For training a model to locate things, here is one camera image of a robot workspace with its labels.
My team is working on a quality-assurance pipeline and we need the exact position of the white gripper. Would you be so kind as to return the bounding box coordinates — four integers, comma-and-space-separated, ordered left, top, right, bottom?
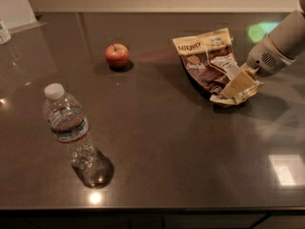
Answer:
220, 35, 295, 99

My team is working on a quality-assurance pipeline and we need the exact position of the brown chip bag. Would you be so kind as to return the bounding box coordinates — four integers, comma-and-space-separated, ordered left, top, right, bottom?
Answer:
173, 28, 263, 107

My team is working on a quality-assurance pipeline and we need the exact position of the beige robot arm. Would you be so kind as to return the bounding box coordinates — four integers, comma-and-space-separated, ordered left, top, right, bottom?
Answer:
220, 0, 305, 99

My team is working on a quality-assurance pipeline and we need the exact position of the clear plastic water bottle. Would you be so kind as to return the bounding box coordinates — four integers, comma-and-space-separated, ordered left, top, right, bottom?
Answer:
43, 83, 113, 188

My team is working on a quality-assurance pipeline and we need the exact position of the red apple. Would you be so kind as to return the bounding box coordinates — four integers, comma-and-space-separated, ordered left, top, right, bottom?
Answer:
105, 43, 130, 69

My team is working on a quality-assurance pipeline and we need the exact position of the white panel top left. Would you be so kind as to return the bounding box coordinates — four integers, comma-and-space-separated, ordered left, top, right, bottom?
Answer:
0, 0, 40, 32

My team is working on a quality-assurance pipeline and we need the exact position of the white container at left edge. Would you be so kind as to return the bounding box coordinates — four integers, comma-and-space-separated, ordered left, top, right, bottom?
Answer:
0, 19, 11, 45

